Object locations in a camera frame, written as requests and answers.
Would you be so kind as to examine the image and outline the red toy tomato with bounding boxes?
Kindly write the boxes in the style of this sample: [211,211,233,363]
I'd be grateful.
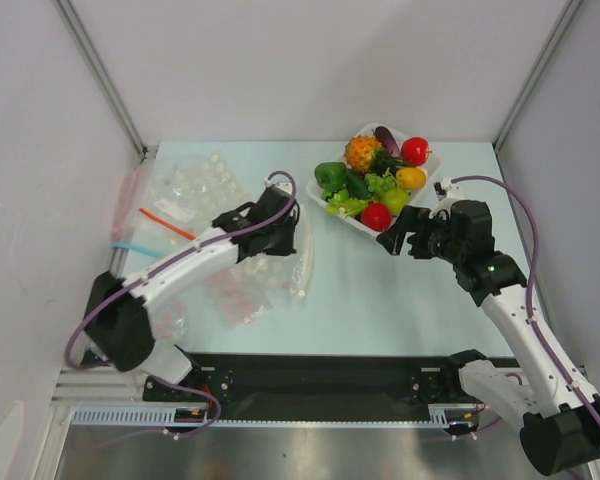
[360,203,393,232]

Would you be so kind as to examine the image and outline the clear white-dotted zip bag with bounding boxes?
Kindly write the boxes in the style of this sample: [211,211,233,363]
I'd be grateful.
[232,204,315,300]

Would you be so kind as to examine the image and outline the green toy grape bunch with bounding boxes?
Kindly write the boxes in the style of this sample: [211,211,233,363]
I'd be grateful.
[364,170,397,198]

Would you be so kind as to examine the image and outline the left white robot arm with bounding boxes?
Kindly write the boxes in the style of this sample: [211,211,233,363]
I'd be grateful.
[83,182,299,400]

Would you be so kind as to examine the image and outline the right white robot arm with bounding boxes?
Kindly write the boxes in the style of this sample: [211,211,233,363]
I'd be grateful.
[376,200,600,476]

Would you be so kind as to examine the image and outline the clear bag red dots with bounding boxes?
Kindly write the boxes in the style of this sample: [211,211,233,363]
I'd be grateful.
[204,269,272,328]

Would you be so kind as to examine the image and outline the clear bag pink dots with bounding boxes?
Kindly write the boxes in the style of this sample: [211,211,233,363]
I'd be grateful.
[150,301,187,344]

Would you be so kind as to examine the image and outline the green toy apple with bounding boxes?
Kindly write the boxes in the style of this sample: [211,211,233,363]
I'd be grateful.
[381,188,410,216]

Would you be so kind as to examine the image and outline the green toy bell pepper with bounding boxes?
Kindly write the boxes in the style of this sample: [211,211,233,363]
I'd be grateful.
[314,162,347,192]

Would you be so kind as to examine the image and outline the yellow toy lemon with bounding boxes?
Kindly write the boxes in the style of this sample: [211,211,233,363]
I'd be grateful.
[395,167,427,191]

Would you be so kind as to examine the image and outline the dark green toy cucumber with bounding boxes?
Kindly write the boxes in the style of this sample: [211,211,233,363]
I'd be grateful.
[346,169,372,200]

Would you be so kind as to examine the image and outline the red toy apple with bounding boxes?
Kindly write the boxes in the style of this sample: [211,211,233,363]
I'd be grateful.
[400,137,431,167]

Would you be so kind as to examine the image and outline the orange toy pineapple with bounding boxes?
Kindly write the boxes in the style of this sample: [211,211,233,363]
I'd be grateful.
[344,136,385,174]

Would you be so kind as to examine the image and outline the purple toy eggplant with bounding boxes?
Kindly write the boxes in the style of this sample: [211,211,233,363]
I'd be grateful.
[373,125,401,158]

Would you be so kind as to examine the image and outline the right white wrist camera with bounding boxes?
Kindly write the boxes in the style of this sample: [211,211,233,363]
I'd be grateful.
[434,178,465,203]

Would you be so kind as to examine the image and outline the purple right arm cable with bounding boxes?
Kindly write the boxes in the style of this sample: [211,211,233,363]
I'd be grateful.
[444,174,600,476]

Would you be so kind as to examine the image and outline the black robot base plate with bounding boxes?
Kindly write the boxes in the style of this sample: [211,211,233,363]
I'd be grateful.
[142,348,519,422]

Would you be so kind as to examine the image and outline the white slotted cable duct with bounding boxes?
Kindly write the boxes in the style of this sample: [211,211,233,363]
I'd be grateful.
[72,406,475,429]

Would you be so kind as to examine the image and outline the right aluminium frame post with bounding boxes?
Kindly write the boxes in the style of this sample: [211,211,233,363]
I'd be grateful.
[492,0,586,155]

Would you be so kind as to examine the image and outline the aluminium frame post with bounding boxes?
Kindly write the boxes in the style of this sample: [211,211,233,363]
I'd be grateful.
[52,0,148,162]
[492,0,586,155]

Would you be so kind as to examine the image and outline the left aluminium frame post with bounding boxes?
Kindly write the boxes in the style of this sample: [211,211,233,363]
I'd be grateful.
[52,0,148,162]

